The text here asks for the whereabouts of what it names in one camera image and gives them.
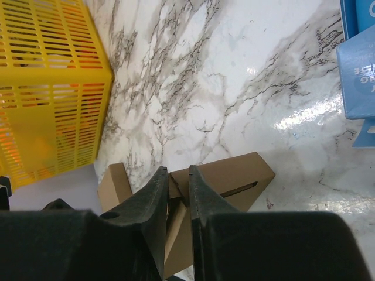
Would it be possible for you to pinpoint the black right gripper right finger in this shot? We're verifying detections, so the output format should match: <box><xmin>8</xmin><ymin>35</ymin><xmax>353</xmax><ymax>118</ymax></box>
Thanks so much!
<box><xmin>189</xmin><ymin>166</ymin><xmax>371</xmax><ymax>280</ymax></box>

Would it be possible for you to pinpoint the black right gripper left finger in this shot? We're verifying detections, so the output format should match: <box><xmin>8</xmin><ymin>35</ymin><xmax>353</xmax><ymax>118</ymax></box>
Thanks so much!
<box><xmin>1</xmin><ymin>167</ymin><xmax>168</xmax><ymax>280</ymax></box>

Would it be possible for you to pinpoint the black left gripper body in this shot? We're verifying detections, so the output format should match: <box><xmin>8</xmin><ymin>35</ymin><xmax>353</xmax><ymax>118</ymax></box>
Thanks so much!
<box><xmin>0</xmin><ymin>176</ymin><xmax>12</xmax><ymax>211</ymax></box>

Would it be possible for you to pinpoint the brown cardboard box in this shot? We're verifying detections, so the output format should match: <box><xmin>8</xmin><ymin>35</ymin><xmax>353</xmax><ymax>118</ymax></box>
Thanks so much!
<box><xmin>164</xmin><ymin>152</ymin><xmax>275</xmax><ymax>279</ymax></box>
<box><xmin>98</xmin><ymin>163</ymin><xmax>133</xmax><ymax>212</ymax></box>

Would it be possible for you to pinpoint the folded brown cardboard box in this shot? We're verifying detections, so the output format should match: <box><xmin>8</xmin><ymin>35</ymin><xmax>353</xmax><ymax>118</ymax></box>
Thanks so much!
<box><xmin>98</xmin><ymin>163</ymin><xmax>133</xmax><ymax>212</ymax></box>

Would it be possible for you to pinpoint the blue small box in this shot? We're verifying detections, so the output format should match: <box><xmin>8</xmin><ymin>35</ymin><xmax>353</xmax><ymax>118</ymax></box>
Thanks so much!
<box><xmin>336</xmin><ymin>1</ymin><xmax>374</xmax><ymax>148</ymax></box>

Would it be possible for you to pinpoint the yellow plastic shopping basket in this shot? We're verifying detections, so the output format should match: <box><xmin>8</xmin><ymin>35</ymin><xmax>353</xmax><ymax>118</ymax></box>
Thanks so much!
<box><xmin>1</xmin><ymin>1</ymin><xmax>113</xmax><ymax>189</ymax></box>

